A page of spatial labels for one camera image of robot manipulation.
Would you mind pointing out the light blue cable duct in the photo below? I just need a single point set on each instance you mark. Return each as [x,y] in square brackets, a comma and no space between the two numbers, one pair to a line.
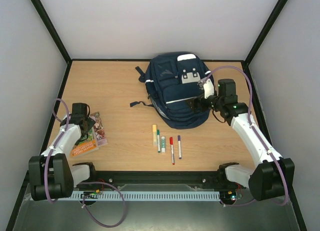
[146,196]

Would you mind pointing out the green marker pen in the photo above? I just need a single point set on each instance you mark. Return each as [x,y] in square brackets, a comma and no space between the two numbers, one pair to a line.
[158,141]

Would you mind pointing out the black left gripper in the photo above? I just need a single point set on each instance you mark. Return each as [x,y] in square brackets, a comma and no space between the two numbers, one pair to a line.
[91,122]

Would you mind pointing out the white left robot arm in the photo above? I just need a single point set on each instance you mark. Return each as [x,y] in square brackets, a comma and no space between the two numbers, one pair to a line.
[60,161]

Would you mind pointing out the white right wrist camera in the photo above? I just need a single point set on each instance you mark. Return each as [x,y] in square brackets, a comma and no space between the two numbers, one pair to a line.
[209,88]

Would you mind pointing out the illustrated book under orange book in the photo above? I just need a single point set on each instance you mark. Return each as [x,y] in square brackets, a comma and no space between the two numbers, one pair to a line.
[99,129]

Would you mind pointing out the navy blue student backpack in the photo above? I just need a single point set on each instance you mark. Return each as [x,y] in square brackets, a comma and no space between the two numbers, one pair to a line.
[170,80]

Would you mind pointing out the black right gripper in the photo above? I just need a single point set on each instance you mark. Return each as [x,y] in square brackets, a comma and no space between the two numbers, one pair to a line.
[197,104]

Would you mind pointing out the red marker pen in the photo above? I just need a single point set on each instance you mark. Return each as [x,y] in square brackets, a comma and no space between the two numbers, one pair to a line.
[172,150]

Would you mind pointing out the white glue stick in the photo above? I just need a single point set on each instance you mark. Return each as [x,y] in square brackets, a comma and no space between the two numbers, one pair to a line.
[163,144]

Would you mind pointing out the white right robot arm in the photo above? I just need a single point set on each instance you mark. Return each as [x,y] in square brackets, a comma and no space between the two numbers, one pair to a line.
[242,122]

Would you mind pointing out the orange Treehouse book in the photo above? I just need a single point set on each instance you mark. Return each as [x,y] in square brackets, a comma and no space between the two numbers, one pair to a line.
[85,146]

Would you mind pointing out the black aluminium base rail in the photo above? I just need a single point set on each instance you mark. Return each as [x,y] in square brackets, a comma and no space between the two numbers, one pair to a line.
[155,178]

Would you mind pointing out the purple marker pen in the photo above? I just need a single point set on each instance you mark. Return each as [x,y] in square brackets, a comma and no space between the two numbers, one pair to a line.
[179,147]

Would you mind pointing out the yellow highlighter pen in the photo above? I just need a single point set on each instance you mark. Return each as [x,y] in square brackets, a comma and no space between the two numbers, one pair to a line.
[154,135]

